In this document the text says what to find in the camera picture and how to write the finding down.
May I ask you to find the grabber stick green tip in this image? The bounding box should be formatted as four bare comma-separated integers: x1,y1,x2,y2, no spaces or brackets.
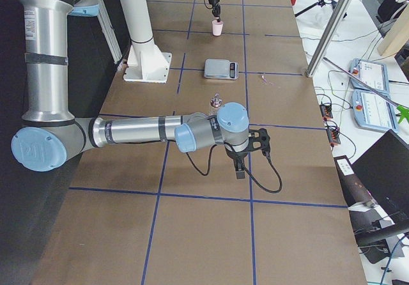
323,57,409,123

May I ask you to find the upper teach pendant tablet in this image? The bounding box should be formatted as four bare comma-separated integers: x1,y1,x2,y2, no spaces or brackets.
350,58,390,94

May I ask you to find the brown paper table cover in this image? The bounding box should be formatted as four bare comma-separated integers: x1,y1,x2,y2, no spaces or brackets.
32,0,366,284

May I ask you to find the glass sauce bottle metal spout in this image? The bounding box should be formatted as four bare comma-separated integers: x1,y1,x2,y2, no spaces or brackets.
209,93,222,116

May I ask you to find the teach pendant tablet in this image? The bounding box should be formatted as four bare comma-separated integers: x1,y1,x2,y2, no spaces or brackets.
350,58,390,94
351,89,399,133

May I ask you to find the pink plastic cup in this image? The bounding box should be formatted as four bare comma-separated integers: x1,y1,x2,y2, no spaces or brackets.
212,19,224,36

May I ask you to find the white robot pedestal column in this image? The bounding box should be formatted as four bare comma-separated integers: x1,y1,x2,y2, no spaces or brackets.
120,0,172,83

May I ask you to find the wooden board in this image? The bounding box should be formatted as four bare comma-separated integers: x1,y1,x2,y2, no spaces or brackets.
378,6,409,57

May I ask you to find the orange connector board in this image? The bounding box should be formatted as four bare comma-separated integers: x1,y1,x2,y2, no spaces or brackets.
320,104,333,120
327,126,341,147

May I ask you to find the black laptop computer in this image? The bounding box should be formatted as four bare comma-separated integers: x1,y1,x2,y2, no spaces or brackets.
352,130,408,222

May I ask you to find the black box white label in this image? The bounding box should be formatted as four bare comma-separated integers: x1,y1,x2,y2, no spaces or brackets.
334,155,378,208

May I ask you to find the near black camera cable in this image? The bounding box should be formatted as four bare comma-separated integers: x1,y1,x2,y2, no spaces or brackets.
185,144,283,194

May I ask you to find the lower teach pendant tablet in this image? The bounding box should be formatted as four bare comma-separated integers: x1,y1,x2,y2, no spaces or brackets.
351,89,399,133

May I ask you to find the grey digital kitchen scale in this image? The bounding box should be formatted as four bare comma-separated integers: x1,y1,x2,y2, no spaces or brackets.
204,59,238,80

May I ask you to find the aluminium frame post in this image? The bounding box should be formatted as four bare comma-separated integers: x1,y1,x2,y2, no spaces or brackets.
305,0,351,77

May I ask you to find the black camera tripod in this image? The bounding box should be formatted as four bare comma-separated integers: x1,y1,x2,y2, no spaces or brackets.
295,0,337,17

